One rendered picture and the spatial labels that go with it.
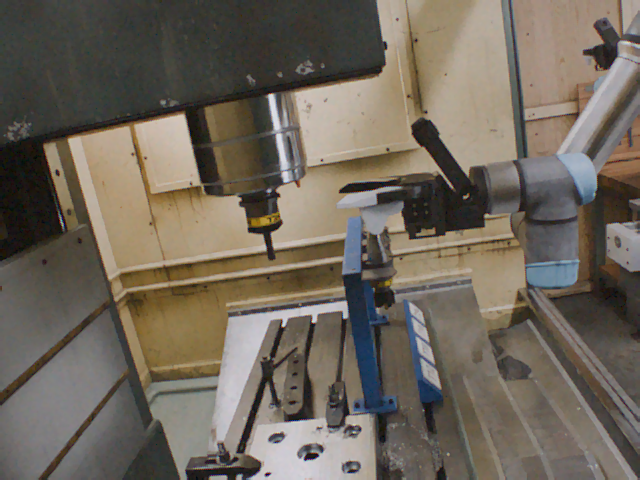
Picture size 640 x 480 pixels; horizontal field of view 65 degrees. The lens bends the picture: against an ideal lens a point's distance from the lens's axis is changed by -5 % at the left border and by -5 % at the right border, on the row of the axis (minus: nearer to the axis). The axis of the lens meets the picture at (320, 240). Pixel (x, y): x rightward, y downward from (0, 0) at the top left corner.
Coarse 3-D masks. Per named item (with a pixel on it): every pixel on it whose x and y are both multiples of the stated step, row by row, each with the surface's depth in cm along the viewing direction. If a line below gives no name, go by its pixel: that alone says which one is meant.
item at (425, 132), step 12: (420, 120) 70; (420, 132) 70; (432, 132) 70; (420, 144) 72; (432, 144) 70; (432, 156) 71; (444, 156) 71; (444, 168) 71; (456, 168) 71; (456, 180) 71; (468, 180) 71
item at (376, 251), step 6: (378, 234) 108; (372, 240) 108; (378, 240) 108; (372, 246) 108; (378, 246) 108; (384, 246) 109; (372, 252) 108; (378, 252) 108; (384, 252) 109; (372, 258) 108; (378, 258) 108; (384, 258) 108
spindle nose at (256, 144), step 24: (264, 96) 66; (288, 96) 69; (192, 120) 68; (216, 120) 66; (240, 120) 66; (264, 120) 67; (288, 120) 69; (192, 144) 71; (216, 144) 67; (240, 144) 67; (264, 144) 67; (288, 144) 70; (216, 168) 68; (240, 168) 68; (264, 168) 68; (288, 168) 70; (216, 192) 70; (240, 192) 69
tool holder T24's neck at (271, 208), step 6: (264, 204) 75; (270, 204) 75; (276, 204) 76; (246, 210) 76; (252, 210) 75; (258, 210) 75; (264, 210) 75; (270, 210) 75; (276, 210) 76; (246, 216) 76; (252, 216) 75; (258, 216) 75; (264, 216) 75; (276, 222) 76
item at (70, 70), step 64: (0, 0) 59; (64, 0) 59; (128, 0) 58; (192, 0) 58; (256, 0) 57; (320, 0) 57; (0, 64) 61; (64, 64) 61; (128, 64) 60; (192, 64) 60; (256, 64) 59; (320, 64) 59; (384, 64) 59; (0, 128) 64; (64, 128) 63
